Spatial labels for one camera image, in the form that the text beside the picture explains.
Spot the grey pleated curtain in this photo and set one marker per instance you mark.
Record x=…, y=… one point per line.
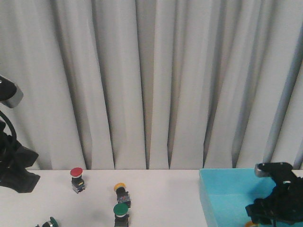
x=156, y=84

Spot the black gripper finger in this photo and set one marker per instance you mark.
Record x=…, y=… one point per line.
x=21, y=182
x=23, y=157

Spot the yellow push button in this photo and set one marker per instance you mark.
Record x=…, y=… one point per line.
x=251, y=224
x=122, y=196

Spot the green push button upright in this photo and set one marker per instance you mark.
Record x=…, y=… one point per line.
x=121, y=215

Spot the yellow push button front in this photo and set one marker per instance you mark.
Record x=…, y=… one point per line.
x=251, y=224

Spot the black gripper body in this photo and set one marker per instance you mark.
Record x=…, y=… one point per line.
x=285, y=202
x=6, y=154

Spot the green push button lying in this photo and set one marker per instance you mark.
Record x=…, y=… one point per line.
x=52, y=222

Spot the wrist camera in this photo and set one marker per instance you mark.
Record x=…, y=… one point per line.
x=261, y=170
x=10, y=94

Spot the red push button far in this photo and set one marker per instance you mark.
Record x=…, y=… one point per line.
x=77, y=182

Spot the yellow push button middle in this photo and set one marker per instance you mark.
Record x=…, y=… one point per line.
x=122, y=196

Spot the light blue plastic box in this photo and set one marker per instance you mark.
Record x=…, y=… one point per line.
x=224, y=194

